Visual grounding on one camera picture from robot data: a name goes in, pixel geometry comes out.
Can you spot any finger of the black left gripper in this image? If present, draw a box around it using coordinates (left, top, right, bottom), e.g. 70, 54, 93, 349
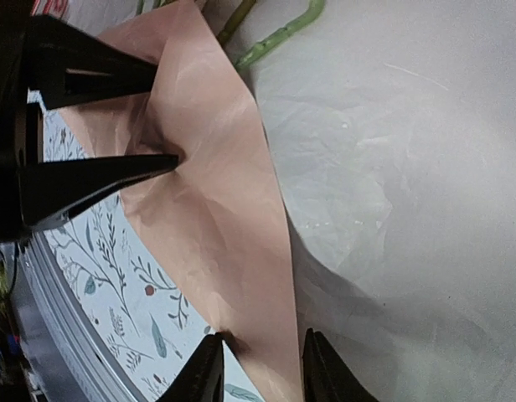
18, 154, 178, 229
25, 15, 157, 110

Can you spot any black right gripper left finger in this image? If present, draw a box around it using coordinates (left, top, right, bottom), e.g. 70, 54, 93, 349
157, 333, 224, 402

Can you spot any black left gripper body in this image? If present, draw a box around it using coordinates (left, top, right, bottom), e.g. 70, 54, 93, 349
0, 1, 44, 243

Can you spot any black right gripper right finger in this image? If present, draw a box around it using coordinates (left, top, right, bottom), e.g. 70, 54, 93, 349
302, 328, 378, 402

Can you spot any beige wrapping paper sheet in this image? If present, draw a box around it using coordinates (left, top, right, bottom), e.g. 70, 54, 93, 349
56, 0, 516, 402

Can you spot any blue fake flower stem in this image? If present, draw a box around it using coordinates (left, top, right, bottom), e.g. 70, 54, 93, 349
217, 0, 256, 46

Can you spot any red white patterned dish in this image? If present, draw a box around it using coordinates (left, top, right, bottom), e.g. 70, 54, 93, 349
31, 0, 70, 19

